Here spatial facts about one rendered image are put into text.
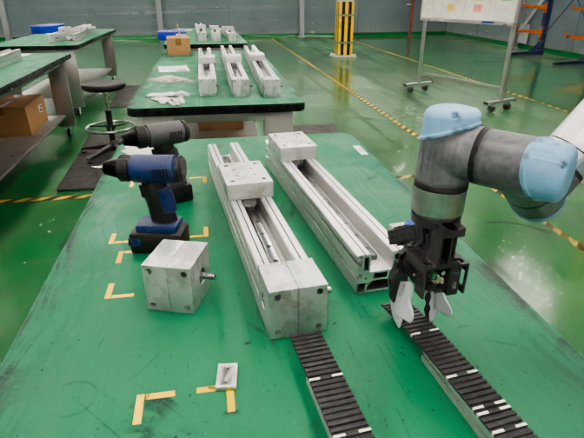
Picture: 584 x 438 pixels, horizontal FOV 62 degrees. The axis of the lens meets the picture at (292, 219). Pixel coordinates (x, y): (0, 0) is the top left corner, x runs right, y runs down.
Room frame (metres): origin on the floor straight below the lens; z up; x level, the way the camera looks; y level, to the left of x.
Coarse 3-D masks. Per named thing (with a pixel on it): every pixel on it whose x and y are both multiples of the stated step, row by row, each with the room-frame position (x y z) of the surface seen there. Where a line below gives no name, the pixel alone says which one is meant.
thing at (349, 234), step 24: (288, 168) 1.28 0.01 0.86; (312, 168) 1.30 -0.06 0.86; (288, 192) 1.28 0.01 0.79; (312, 192) 1.10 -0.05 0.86; (336, 192) 1.11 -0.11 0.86; (312, 216) 1.08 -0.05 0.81; (336, 216) 0.96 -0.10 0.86; (360, 216) 0.97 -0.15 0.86; (336, 240) 0.90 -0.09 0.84; (360, 240) 0.90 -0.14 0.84; (384, 240) 0.85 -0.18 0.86; (336, 264) 0.89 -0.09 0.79; (360, 264) 0.80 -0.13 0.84; (384, 264) 0.82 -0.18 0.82; (360, 288) 0.80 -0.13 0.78; (384, 288) 0.80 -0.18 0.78
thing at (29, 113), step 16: (176, 48) 4.53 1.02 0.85; (16, 96) 4.35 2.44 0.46; (32, 96) 4.35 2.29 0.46; (0, 112) 3.89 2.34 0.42; (16, 112) 3.91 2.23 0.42; (32, 112) 4.08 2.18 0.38; (0, 128) 3.88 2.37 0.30; (16, 128) 3.91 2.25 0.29; (32, 128) 3.99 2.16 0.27; (208, 128) 4.11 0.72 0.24; (224, 128) 4.14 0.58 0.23; (240, 128) 4.17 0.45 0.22
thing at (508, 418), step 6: (498, 414) 0.46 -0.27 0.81; (504, 414) 0.46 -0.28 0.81; (510, 414) 0.46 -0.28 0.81; (516, 414) 0.46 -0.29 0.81; (480, 420) 0.46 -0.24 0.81; (486, 420) 0.45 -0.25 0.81; (492, 420) 0.45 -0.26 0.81; (498, 420) 0.45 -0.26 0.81; (504, 420) 0.45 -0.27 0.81; (510, 420) 0.45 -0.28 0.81; (516, 420) 0.45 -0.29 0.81; (486, 426) 0.44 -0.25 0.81; (492, 426) 0.44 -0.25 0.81; (498, 426) 0.44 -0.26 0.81; (504, 426) 0.44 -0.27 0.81
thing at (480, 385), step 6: (462, 384) 0.51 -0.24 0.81; (468, 384) 0.51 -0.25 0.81; (474, 384) 0.51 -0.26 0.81; (480, 384) 0.52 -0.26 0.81; (486, 384) 0.51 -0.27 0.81; (456, 390) 0.51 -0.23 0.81; (462, 390) 0.50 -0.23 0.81; (468, 390) 0.50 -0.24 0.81; (474, 390) 0.50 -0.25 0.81; (480, 390) 0.51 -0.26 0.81
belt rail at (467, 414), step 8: (424, 360) 0.59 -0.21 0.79; (432, 368) 0.57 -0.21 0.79; (440, 376) 0.56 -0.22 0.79; (440, 384) 0.55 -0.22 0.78; (448, 384) 0.53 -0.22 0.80; (448, 392) 0.53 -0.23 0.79; (456, 392) 0.51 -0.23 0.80; (456, 400) 0.51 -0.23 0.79; (464, 408) 0.49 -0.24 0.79; (464, 416) 0.49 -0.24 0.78; (472, 416) 0.48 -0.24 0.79; (472, 424) 0.47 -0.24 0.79; (480, 424) 0.46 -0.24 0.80; (480, 432) 0.45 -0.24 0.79; (488, 432) 0.44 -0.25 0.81
